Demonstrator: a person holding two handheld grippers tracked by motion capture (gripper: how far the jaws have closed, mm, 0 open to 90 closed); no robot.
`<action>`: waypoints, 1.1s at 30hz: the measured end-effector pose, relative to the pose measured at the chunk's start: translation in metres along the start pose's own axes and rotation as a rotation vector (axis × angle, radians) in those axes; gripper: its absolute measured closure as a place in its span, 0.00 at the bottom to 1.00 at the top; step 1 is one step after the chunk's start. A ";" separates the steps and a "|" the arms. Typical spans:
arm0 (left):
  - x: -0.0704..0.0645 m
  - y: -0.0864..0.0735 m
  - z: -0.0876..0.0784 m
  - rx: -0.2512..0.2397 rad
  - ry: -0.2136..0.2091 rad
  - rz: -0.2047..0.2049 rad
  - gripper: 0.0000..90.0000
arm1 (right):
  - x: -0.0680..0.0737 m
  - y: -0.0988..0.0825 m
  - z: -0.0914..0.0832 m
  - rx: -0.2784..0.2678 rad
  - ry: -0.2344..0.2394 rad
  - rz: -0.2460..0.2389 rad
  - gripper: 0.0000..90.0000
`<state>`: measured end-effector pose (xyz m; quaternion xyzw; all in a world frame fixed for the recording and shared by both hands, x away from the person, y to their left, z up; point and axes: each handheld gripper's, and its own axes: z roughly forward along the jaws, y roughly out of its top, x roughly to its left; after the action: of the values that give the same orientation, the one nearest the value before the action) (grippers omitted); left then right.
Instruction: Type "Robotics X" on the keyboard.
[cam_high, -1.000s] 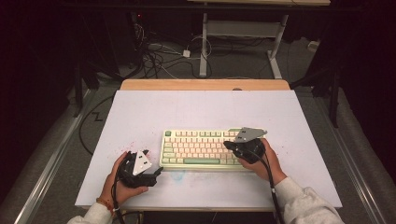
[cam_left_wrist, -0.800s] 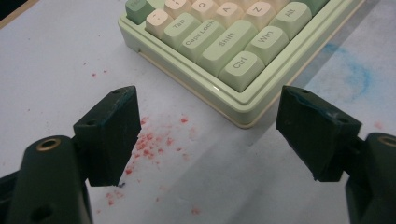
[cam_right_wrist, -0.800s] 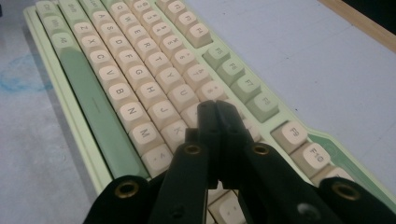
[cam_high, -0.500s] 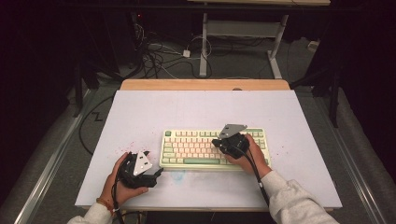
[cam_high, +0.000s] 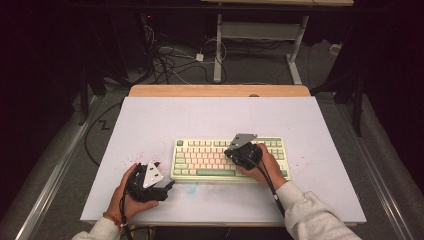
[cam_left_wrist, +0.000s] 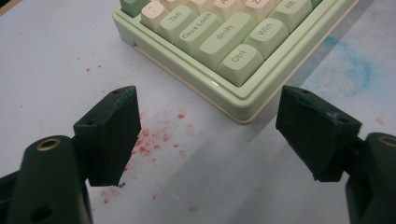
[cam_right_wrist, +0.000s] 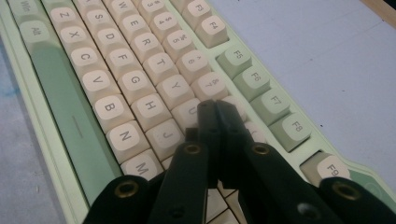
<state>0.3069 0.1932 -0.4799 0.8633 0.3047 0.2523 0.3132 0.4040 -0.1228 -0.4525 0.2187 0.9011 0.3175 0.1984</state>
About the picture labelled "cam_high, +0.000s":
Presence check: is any black metal stand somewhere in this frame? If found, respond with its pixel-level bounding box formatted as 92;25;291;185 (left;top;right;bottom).
310;68;365;138
77;64;108;127

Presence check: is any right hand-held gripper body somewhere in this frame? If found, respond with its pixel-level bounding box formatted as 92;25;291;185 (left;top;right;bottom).
228;132;265;171

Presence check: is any bundle of floor cables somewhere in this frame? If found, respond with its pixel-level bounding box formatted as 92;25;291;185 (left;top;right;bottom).
139;14;229;85

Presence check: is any person's right hand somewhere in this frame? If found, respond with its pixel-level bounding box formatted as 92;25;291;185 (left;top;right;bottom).
236;143;289;191

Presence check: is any aluminium rail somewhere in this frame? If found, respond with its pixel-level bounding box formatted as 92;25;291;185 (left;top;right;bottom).
335;102;418;240
14;95;102;240

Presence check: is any white board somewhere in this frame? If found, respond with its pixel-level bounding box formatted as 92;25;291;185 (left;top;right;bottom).
80;96;368;225

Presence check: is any red bracelet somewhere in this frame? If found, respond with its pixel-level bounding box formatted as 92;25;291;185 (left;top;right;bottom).
102;211;123;232

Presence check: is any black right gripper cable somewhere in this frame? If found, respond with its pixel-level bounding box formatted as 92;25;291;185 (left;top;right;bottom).
244;156;287;218

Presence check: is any black floor cable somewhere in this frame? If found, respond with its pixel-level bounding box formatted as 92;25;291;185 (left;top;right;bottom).
83;101;123;168

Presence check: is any person's left hand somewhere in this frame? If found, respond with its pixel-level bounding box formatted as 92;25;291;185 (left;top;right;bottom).
106;162;161;224

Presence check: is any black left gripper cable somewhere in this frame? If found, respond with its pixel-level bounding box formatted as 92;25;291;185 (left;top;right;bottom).
118;166;141;240

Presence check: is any white desk frame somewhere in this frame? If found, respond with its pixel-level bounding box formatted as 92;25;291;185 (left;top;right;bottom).
199;0;355;85

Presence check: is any green and cream keyboard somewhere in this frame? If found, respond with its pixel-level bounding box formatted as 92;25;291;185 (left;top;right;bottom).
170;136;292;185

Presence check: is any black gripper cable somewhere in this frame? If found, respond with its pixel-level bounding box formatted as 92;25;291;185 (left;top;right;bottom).
244;156;287;218
118;166;141;240

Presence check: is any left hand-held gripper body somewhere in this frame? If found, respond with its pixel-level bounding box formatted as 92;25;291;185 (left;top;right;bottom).
125;161;169;204

